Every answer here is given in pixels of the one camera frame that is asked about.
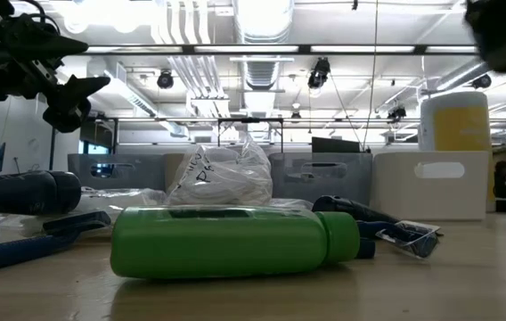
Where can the cream plastic storage bin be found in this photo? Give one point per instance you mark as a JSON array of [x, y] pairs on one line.
[[173, 171]]

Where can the black overhead frame bar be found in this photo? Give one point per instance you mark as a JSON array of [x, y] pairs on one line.
[[186, 49]]

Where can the dark blue toiletry bottle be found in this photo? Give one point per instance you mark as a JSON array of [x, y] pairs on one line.
[[17, 192]]

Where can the silver ventilation duct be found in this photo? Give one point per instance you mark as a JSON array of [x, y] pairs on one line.
[[262, 22]]

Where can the person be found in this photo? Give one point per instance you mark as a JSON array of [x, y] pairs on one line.
[[503, 178]]

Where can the black ceiling spotlight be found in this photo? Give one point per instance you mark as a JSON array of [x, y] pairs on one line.
[[165, 80], [320, 73], [397, 113], [483, 81]]

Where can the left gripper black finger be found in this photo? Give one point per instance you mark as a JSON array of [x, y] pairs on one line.
[[68, 113], [52, 48]]

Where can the background folding table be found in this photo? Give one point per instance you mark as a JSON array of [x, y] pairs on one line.
[[249, 120]]

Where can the grey plastic storage bin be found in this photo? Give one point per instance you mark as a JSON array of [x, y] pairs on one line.
[[288, 187], [146, 171]]

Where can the green Pert shampoo bottle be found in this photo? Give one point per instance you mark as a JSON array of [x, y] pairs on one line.
[[226, 245]]

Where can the white yellow cylindrical container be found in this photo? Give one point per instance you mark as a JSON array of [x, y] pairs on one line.
[[455, 125]]

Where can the white vanity pack bag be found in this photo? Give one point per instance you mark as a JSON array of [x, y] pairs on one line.
[[291, 203], [119, 198], [226, 180]]

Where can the white plastic storage bin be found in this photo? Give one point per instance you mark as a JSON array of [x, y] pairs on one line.
[[395, 196]]

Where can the dark background monitor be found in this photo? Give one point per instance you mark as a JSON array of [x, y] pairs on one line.
[[335, 145]]

